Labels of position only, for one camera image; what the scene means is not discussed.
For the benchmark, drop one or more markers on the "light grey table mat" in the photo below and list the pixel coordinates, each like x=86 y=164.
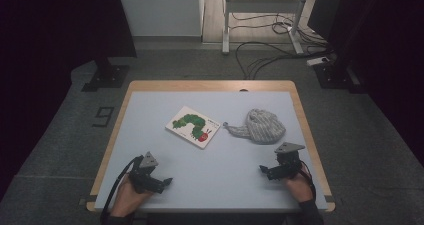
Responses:
x=213 y=175

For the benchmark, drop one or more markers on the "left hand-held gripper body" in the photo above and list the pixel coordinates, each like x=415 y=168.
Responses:
x=146 y=180

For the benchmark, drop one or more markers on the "black panel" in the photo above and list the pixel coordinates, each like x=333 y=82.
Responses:
x=321 y=11

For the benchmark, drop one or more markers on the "dark table grommet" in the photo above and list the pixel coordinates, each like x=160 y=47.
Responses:
x=243 y=90

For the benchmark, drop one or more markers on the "person's right hand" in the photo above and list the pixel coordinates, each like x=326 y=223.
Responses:
x=301 y=186

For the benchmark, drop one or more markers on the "black tape strip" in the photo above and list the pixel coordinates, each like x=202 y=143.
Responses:
x=88 y=200
x=329 y=198

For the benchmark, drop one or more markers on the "white cabinet panel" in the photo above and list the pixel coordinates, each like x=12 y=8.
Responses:
x=163 y=10

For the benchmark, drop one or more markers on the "black stand base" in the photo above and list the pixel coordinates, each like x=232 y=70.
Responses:
x=108 y=76
x=335 y=76

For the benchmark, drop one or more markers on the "white desk frame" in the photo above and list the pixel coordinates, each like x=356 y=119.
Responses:
x=263 y=5

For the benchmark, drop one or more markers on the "white power strip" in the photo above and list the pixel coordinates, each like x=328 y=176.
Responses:
x=316 y=61

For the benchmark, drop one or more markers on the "dark curtain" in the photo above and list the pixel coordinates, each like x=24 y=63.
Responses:
x=393 y=51
x=50 y=51

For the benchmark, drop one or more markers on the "caterpillar picture book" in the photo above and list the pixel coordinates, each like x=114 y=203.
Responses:
x=193 y=126

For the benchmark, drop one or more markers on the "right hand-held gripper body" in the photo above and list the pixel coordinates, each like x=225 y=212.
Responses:
x=287 y=166

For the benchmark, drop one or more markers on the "grey striped knit hat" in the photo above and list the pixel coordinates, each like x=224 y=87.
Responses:
x=263 y=126

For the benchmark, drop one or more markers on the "person's left hand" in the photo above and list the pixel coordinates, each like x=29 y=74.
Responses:
x=126 y=200

